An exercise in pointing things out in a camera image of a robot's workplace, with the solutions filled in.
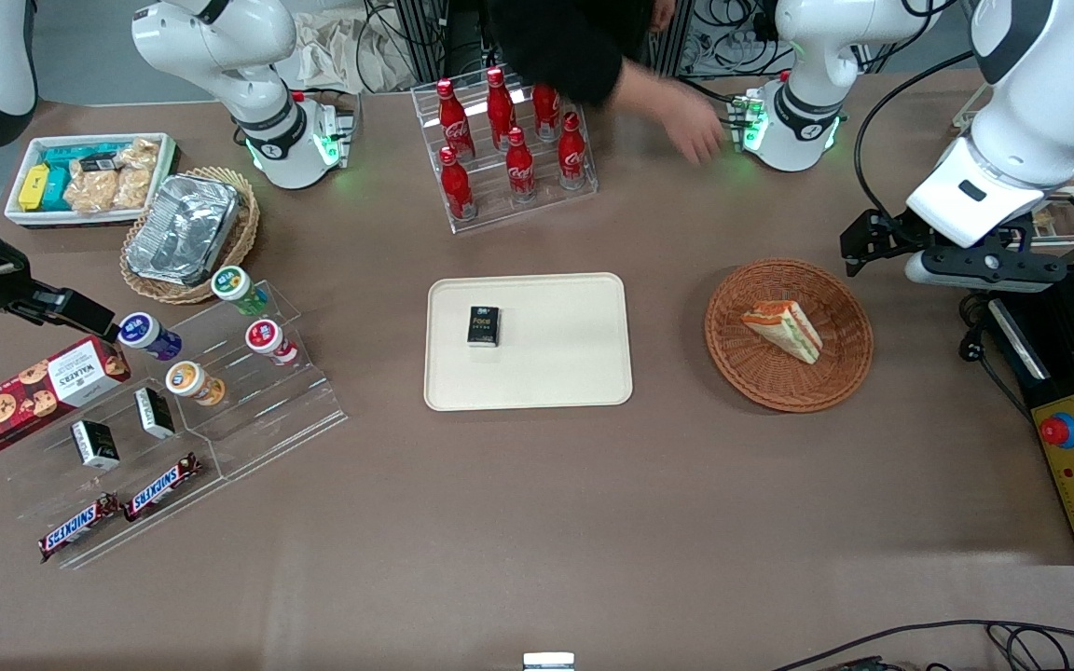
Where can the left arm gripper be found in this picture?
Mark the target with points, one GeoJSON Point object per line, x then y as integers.
{"type": "Point", "coordinates": [884, 234]}

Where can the triangle sandwich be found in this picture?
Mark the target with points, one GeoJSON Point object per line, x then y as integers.
{"type": "Point", "coordinates": [784, 328]}

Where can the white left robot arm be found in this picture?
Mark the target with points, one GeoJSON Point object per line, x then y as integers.
{"type": "Point", "coordinates": [1050, 84]}

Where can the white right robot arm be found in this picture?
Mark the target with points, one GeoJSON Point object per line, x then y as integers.
{"type": "Point", "coordinates": [220, 37]}

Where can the person's forearm black sleeve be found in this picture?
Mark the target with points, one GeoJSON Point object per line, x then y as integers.
{"type": "Point", "coordinates": [621, 79]}

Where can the silver foil tray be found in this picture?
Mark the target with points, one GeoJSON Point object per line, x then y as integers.
{"type": "Point", "coordinates": [183, 228]}

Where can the brown round wicker basket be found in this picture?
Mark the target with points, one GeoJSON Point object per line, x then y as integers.
{"type": "Point", "coordinates": [770, 377]}

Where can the light wicker basket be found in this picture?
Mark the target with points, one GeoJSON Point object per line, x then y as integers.
{"type": "Point", "coordinates": [243, 233]}

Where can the cream plastic tray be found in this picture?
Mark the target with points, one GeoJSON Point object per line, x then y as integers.
{"type": "Point", "coordinates": [556, 363]}

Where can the person's right hand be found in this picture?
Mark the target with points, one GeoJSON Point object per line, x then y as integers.
{"type": "Point", "coordinates": [695, 126]}

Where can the person's left hand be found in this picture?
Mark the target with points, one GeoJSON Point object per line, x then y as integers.
{"type": "Point", "coordinates": [663, 14]}

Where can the purple lid cup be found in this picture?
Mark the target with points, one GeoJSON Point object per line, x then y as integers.
{"type": "Point", "coordinates": [147, 335]}

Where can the red Walkers cookie box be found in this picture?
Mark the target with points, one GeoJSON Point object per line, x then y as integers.
{"type": "Point", "coordinates": [34, 391]}

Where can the white rectangular snack bin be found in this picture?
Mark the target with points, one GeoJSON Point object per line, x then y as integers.
{"type": "Point", "coordinates": [20, 216]}

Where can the clear rice cracker bag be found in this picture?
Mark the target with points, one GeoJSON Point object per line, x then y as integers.
{"type": "Point", "coordinates": [138, 172]}
{"type": "Point", "coordinates": [91, 191]}

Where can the small black white box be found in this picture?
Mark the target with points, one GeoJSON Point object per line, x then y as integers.
{"type": "Point", "coordinates": [155, 413]}
{"type": "Point", "coordinates": [95, 445]}

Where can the yellow snack pack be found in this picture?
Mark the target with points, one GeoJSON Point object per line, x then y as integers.
{"type": "Point", "coordinates": [34, 188]}

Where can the teal snack box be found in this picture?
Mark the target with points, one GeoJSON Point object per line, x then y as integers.
{"type": "Point", "coordinates": [60, 182]}

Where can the orange lid cup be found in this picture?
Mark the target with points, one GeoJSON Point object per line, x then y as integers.
{"type": "Point", "coordinates": [192, 382]}

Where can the small dark snack pack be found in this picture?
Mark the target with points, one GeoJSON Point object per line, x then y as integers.
{"type": "Point", "coordinates": [99, 164]}

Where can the green lid cup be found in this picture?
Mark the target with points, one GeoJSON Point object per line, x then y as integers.
{"type": "Point", "coordinates": [237, 287]}

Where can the clear acrylic tiered stand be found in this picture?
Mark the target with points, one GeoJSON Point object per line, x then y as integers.
{"type": "Point", "coordinates": [285, 410]}
{"type": "Point", "coordinates": [43, 485]}

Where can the green lit connector box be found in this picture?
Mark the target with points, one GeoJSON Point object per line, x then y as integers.
{"type": "Point", "coordinates": [332, 140]}
{"type": "Point", "coordinates": [747, 121]}

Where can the red lid cup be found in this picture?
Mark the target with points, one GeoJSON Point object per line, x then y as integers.
{"type": "Point", "coordinates": [268, 340]}

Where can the Snickers bar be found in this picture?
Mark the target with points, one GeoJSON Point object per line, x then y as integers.
{"type": "Point", "coordinates": [78, 527]}
{"type": "Point", "coordinates": [162, 487]}

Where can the black machine housing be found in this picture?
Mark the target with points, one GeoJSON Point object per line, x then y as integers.
{"type": "Point", "coordinates": [1059, 354]}

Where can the red emergency stop button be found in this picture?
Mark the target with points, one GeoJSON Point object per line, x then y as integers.
{"type": "Point", "coordinates": [1059, 431]}

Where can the red cola bottle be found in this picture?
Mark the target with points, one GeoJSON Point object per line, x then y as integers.
{"type": "Point", "coordinates": [520, 168]}
{"type": "Point", "coordinates": [572, 154]}
{"type": "Point", "coordinates": [501, 107]}
{"type": "Point", "coordinates": [546, 112]}
{"type": "Point", "coordinates": [453, 116]}
{"type": "Point", "coordinates": [457, 186]}

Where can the beige cloth bag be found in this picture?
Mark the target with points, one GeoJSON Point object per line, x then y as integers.
{"type": "Point", "coordinates": [341, 51]}

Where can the person in black clothes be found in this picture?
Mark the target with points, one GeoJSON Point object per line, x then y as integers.
{"type": "Point", "coordinates": [546, 37]}

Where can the clear acrylic bottle rack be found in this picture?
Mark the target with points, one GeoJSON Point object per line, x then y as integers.
{"type": "Point", "coordinates": [490, 210]}

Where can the small black Face box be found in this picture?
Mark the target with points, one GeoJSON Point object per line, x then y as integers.
{"type": "Point", "coordinates": [484, 326]}

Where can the small silver white device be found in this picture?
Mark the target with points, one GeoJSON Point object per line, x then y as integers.
{"type": "Point", "coordinates": [548, 662]}

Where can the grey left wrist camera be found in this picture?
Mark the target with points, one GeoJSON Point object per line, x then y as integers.
{"type": "Point", "coordinates": [984, 268]}

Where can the black frame post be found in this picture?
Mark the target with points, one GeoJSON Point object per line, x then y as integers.
{"type": "Point", "coordinates": [420, 37]}

